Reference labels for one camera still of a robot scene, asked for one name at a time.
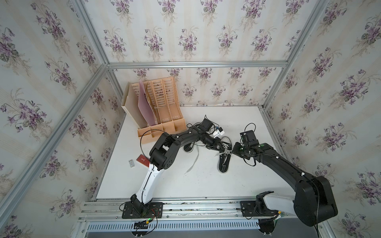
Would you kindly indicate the pink folder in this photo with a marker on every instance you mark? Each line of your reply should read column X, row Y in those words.
column 145, row 107

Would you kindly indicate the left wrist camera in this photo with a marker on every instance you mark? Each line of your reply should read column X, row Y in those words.
column 210, row 128

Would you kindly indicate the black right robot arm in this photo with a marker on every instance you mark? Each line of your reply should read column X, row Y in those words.
column 314, row 200

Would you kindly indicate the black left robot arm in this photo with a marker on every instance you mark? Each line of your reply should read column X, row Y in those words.
column 163, row 155

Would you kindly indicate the small grey tag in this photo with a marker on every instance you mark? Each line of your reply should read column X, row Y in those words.
column 131, row 163

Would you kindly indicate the small circuit board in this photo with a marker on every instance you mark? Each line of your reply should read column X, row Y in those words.
column 141, row 225

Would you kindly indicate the peach plastic file organizer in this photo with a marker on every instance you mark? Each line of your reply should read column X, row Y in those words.
column 162, row 96

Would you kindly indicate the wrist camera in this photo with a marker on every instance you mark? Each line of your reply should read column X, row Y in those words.
column 210, row 128
column 248, row 138

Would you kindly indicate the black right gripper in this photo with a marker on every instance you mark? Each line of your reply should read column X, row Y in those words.
column 234, row 150

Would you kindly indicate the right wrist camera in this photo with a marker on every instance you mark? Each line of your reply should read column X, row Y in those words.
column 248, row 138

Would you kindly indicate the beige folder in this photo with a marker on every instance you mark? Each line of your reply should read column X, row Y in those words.
column 130, row 106

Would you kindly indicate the red card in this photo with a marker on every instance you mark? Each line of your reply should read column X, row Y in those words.
column 143, row 160

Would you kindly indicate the black canvas sneaker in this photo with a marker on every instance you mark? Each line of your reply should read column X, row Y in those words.
column 225, row 152
column 189, row 149

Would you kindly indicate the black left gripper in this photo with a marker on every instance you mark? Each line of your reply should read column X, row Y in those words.
column 217, row 142

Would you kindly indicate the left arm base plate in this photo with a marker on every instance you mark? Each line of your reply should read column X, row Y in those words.
column 135, row 211

